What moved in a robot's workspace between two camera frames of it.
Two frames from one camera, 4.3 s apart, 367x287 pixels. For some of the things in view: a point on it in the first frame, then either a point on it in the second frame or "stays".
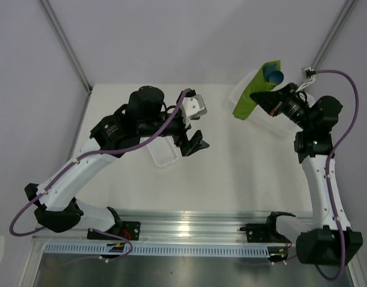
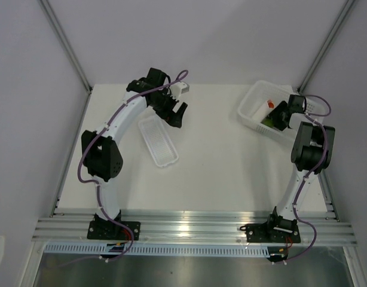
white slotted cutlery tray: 164,150 stays
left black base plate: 129,230 stays
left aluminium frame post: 65,43 stays
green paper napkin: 259,84 -> 269,122
